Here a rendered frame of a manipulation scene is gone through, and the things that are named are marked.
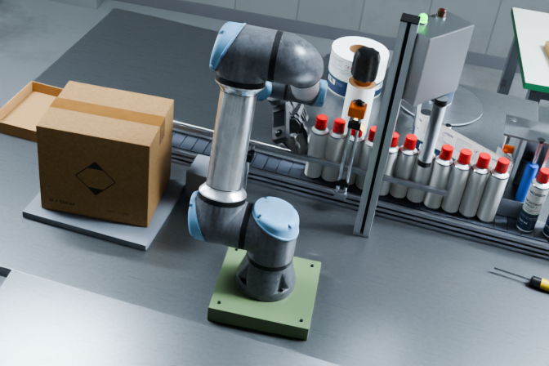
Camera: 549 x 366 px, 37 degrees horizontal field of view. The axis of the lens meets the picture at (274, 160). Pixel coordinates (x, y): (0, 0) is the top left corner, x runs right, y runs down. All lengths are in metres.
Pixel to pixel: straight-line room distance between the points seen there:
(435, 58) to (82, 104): 0.93
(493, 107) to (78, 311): 1.66
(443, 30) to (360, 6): 3.13
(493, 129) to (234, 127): 1.24
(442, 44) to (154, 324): 0.97
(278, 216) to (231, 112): 0.28
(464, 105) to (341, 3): 2.32
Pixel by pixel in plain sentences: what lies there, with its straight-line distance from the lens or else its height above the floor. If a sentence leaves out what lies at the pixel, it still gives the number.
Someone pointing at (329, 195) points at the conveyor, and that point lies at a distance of 2.40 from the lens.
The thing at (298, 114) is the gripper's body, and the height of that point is 1.06.
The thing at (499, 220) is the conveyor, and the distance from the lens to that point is 2.45.
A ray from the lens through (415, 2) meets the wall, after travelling 5.10.
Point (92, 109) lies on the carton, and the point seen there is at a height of 1.12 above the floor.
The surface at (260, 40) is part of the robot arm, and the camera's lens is 1.79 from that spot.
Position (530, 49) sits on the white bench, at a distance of 3.70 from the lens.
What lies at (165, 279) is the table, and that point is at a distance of 2.11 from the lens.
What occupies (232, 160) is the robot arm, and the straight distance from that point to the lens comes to 1.88.
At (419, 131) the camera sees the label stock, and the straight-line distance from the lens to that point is 2.50.
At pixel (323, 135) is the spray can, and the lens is 2.33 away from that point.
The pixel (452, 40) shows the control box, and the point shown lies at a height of 1.45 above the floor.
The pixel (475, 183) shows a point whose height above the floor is 1.00.
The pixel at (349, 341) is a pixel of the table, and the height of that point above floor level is 0.83.
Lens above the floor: 2.30
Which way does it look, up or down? 35 degrees down
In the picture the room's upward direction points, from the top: 8 degrees clockwise
